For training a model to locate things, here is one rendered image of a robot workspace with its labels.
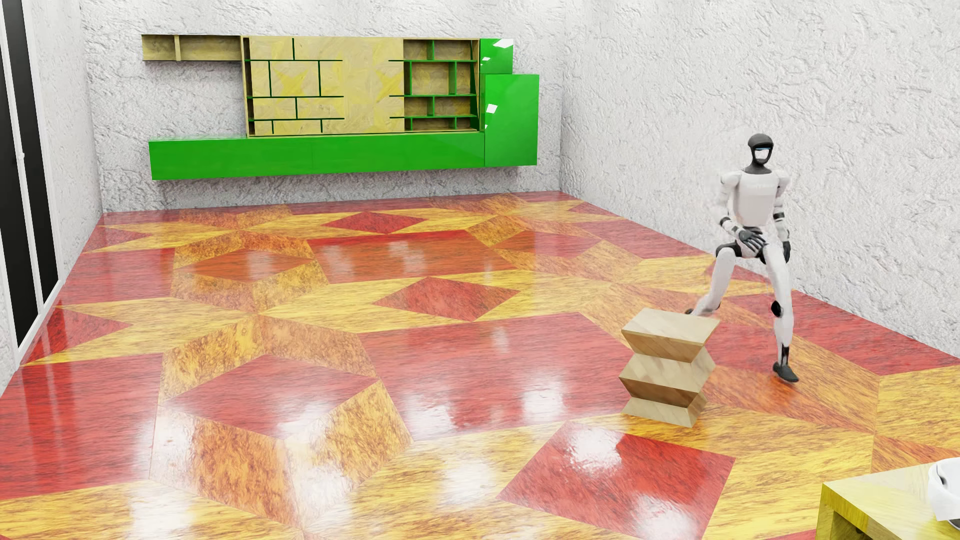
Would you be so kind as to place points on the grey robot hand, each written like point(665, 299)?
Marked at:
point(751, 239)

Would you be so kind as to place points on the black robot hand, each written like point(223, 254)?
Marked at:
point(786, 251)

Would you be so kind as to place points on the zigzag wooden endtable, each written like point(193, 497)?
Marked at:
point(667, 352)

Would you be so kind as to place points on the white left robot leg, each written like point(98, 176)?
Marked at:
point(780, 289)

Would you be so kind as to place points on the white robot leg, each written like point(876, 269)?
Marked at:
point(780, 289)
point(722, 279)

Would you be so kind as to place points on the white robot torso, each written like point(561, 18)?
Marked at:
point(756, 199)

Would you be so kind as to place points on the white right robot leg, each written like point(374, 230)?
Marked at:
point(722, 279)

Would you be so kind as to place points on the black robot head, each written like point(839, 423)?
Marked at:
point(759, 144)

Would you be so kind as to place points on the yellow wooden table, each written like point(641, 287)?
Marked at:
point(877, 506)

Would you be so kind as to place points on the white rounded object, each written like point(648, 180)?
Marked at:
point(946, 491)

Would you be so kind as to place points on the black glass sliding door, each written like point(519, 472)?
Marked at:
point(22, 195)

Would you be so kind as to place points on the green and wood wall cabinet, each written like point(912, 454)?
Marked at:
point(330, 154)

